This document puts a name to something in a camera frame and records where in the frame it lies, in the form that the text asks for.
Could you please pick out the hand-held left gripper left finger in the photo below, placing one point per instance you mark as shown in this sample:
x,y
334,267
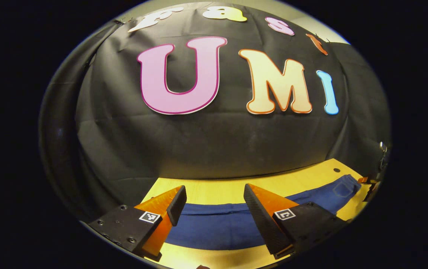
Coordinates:
x,y
177,205

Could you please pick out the blue jeans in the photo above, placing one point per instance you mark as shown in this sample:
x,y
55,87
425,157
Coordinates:
x,y
217,228

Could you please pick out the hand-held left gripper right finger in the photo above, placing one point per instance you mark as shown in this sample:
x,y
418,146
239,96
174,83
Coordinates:
x,y
260,220

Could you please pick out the black backdrop cloth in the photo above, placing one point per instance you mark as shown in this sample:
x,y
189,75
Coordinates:
x,y
206,142

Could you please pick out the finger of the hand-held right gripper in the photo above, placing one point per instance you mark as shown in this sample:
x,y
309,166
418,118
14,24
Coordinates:
x,y
372,191
363,179

